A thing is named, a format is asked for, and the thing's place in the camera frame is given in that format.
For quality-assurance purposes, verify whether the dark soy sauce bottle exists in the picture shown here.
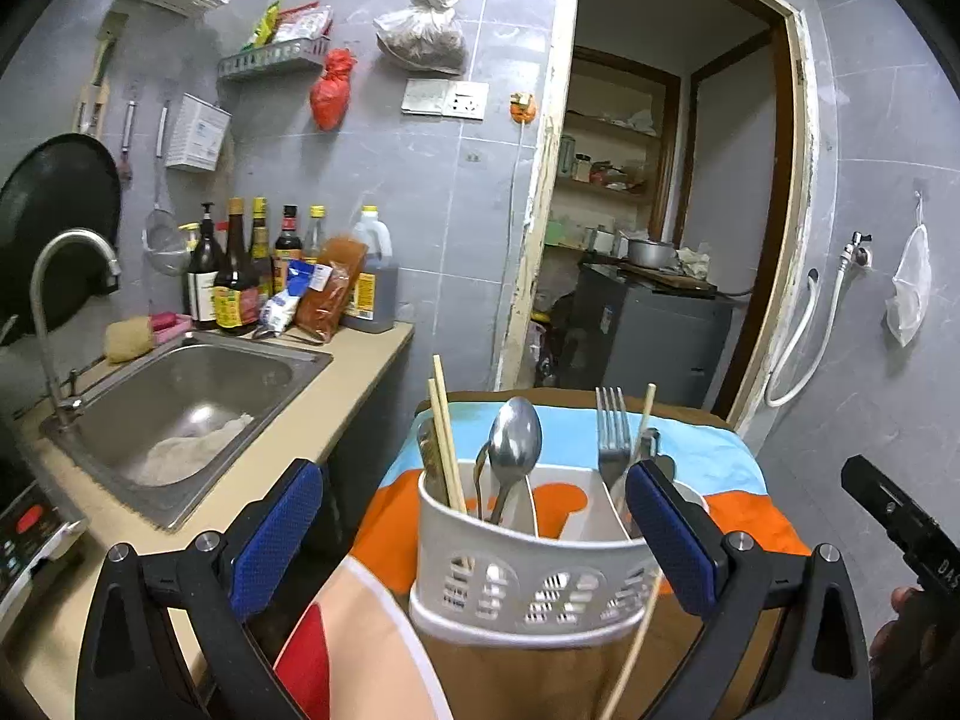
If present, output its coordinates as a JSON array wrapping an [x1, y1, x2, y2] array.
[[213, 197, 259, 335]]

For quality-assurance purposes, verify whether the person's right hand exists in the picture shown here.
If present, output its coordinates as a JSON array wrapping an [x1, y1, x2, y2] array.
[[869, 587, 958, 718]]

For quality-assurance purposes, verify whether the stainless steel sink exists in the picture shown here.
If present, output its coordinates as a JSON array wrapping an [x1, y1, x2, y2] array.
[[43, 332, 332, 530]]

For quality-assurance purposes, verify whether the hanging mesh strainer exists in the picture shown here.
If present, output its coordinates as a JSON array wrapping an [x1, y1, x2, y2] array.
[[142, 101, 189, 277]]

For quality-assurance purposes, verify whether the yellow-cap sauce bottle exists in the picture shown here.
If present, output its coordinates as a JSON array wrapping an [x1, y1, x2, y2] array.
[[249, 197, 274, 304]]

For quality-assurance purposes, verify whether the red plastic bag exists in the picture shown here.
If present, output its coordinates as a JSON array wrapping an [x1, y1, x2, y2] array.
[[309, 47, 356, 132]]

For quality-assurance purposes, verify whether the grey wall shelf rack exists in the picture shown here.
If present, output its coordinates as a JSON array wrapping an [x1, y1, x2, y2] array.
[[217, 36, 329, 82]]

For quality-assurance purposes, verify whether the large dark vinegar jug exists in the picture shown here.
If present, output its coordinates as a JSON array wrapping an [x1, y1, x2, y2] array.
[[342, 205, 398, 333]]

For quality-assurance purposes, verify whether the light wooden chopstick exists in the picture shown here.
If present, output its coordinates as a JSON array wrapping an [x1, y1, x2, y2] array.
[[599, 383, 661, 720]]

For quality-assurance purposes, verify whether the red-label sauce bottle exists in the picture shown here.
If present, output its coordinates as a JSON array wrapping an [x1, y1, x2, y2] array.
[[274, 205, 302, 294]]

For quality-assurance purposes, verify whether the white wall box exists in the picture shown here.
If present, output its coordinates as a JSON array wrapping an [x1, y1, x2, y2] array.
[[164, 93, 231, 172]]

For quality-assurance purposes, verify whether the white blue seasoning packet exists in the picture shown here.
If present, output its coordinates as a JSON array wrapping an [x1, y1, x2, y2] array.
[[254, 260, 314, 338]]

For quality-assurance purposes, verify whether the grey metal cabinet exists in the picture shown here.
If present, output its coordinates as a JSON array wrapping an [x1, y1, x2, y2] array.
[[556, 263, 732, 408]]

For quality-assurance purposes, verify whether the hanging clear bag of goods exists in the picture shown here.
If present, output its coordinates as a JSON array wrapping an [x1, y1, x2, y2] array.
[[373, 0, 467, 76]]

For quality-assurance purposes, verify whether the black pump bottle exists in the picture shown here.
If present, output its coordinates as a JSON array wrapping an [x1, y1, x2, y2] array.
[[185, 202, 223, 330]]

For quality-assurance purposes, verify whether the yellow sponge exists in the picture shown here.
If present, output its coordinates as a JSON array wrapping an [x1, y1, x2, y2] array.
[[104, 316, 155, 364]]

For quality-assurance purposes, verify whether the white plastic utensil caddy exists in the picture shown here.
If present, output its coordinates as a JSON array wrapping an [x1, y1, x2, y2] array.
[[406, 460, 712, 650]]

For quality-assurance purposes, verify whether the chrome sink faucet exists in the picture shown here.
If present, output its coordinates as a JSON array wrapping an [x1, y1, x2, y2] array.
[[28, 227, 122, 431]]

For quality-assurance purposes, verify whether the striped blue orange brown cloth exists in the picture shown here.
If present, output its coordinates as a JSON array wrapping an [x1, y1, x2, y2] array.
[[273, 386, 812, 720]]

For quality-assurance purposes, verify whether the orange wall plug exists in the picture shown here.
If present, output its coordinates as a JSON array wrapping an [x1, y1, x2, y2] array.
[[509, 93, 537, 125]]

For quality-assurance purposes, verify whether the orange-red spice bag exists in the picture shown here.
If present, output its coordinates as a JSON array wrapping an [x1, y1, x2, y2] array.
[[295, 234, 368, 343]]

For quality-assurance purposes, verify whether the white flexible hose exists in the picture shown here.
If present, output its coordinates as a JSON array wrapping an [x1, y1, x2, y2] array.
[[763, 257, 853, 410]]

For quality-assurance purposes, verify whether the black wok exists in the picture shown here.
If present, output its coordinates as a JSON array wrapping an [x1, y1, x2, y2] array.
[[2, 133, 122, 343]]

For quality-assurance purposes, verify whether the metal cooking pot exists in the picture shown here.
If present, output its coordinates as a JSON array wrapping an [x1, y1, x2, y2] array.
[[626, 238, 677, 270]]

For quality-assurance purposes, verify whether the white wall socket panel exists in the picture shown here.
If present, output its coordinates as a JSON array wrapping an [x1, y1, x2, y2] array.
[[400, 78, 488, 121]]

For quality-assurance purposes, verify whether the silver metal spoon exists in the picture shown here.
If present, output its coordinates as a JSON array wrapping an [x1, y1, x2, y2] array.
[[487, 397, 542, 525]]

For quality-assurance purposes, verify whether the wooden chopstick in caddy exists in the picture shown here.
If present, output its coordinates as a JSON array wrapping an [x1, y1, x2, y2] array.
[[433, 355, 467, 514], [428, 377, 455, 509]]

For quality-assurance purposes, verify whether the hanging white mesh bag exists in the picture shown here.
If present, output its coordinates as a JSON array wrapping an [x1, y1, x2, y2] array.
[[885, 179, 932, 348]]

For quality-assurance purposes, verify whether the metal wall tap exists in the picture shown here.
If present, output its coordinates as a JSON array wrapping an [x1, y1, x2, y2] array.
[[839, 231, 872, 270]]

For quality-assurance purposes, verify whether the silver metal fork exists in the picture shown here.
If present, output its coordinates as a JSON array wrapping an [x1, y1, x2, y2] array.
[[596, 387, 633, 493]]

